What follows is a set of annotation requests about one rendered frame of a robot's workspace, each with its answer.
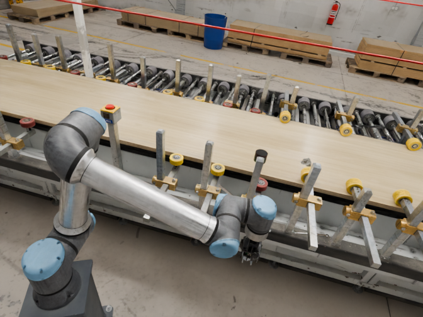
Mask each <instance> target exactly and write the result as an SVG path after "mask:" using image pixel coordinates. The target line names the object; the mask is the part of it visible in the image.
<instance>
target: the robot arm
mask: <svg viewBox="0 0 423 317"><path fill-rule="evenodd" d="M105 131H106V121H105V120H104V118H103V117H101V115H100V114H99V113H98V112H97V111H95V110H93V109H91V108H87V107H80V108H77V109H75V110H73V111H71V112H70V114H69V115H67V116H66V117H65V118H64V119H63V120H62V121H60V122H59V123H57V124H56V125H55V126H54V127H52V128H51V129H50V130H49V131H48V132H47V134H46V136H45V138H44V142H43V152H44V155H45V159H46V161H47V163H48V165H49V167H50V168H51V170H52V171H53V172H54V173H55V174H56V175H57V176H58V177H59V178H60V201H59V212H58V213H57V214H56V215H55V217H54V227H53V229H52V231H51V232H50V233H49V234H48V236H47V237H46V238H45V239H44V240H39V241H37V242H35V243H33V244H32V245H30V246H29V247H28V248H27V249H26V252H25V253H24V254H23V256H22V259H21V266H22V269H23V273H24V275H25V276H26V277H27V279H28V280H29V282H30V284H31V285H32V287H33V300H34V302H35V304H36V305H37V306H38V307H39V308H41V309H44V310H48V311H51V310H56V309H59V308H62V307H64V306H65V305H67V304H69V303H70V302H71V301H72V300H73V299H74V298H75V297H76V296H77V294H78V292H79V290H80V288H81V276H80V275H79V273H78V271H77V270H76V269H74V268H72V267H71V264H72V262H73V261H74V259H75V258H76V256H77V254H78V253H79V251H80V249H81V248H82V246H83V245H84V243H85V241H86V240H87V238H88V236H89V235H90V234H91V232H92V231H93V229H94V226H95V224H96V219H95V217H94V215H93V214H92V213H90V212H89V210H88V209H89V201H90V196H91V188H93V189H95V190H97V191H99V192H101V193H103V194H105V195H107V196H109V197H112V198H113V199H116V200H117V201H119V202H121V203H123V204H126V205H127V206H130V207H132V208H134V209H136V210H138V211H140V212H142V213H144V214H146V215H148V216H151V217H153V218H155V219H157V220H159V221H161V222H163V223H165V224H167V225H169V226H171V227H173V228H175V229H177V230H179V231H181V232H183V233H185V234H187V235H189V236H192V237H194V238H196V239H198V240H200V241H202V243H204V244H206V245H209V246H210V247H209V250H210V253H211V254H212V255H214V256H215V257H218V258H222V259H227V258H230V257H233V256H234V255H236V254H237V252H238V249H239V245H240V248H241V250H242V251H241V254H240V258H241V256H243V257H242V262H243V260H246V261H248V260H251V265H252V261H253V262H255V260H256V259H257V261H258V260H259V256H260V252H261V247H262V241H264V240H265V239H266V238H267V236H268V233H269V232H271V230H270V228H271V225H272V223H273V220H274V219H275V217H276V212H277V206H276V204H275V202H274V201H273V200H272V199H271V198H269V197H267V196H263V195H260V196H256V197H254V198H253V199H249V198H245V197H238V196H232V195H228V194H219V195H218V196H217V198H216V201H215V205H214V209H213V216H211V215H209V214H207V213H205V212H203V211H201V210H200V209H198V208H196V207H194V206H192V205H190V204H188V203H186V202H184V201H182V200H180V199H178V198H176V197H174V196H172V195H170V194H168V193H166V192H164V191H162V190H160V189H158V188H156V187H154V186H152V185H150V184H148V183H147V182H145V181H143V180H141V179H139V178H137V177H135V176H133V175H131V174H129V173H127V172H125V171H123V170H121V169H119V168H118V167H115V166H114V165H111V164H109V163H107V162H105V161H104V160H101V159H100V158H97V157H96V155H97V151H98V148H99V141H100V138H101V136H102V135H104V133H105ZM241 223H246V226H245V234H246V236H244V239H241V242H239V238H240V224H241ZM256 263H257V262H256Z"/></svg>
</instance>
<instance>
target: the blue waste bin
mask: <svg viewBox="0 0 423 317"><path fill-rule="evenodd" d="M227 18H228V17H227V16H224V15H222V14H214V13H207V14H205V25H211V26H217V27H222V28H226V27H227V25H226V24H227V22H228V20H227ZM224 34H225V30H219V29H216V28H209V27H205V29H204V47H205V48H208V49H211V50H220V49H222V45H223V38H224Z"/></svg>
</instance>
